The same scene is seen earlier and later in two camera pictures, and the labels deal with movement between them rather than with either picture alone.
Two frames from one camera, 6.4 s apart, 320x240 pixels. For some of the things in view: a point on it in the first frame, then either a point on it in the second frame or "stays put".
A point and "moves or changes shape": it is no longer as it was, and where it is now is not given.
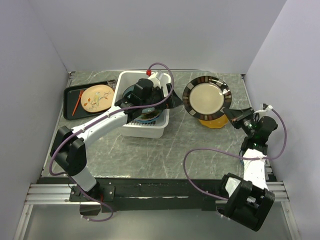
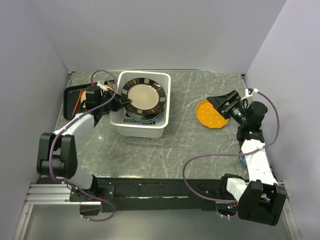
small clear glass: (112, 83) stays put
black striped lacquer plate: (205, 97) moves or changes shape
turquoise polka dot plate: (148, 121) stays put
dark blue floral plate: (130, 88) moves or changes shape
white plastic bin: (135, 129) stays put
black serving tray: (70, 95) stays put
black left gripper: (174, 101) -> (119, 101)
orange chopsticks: (78, 102) stays put
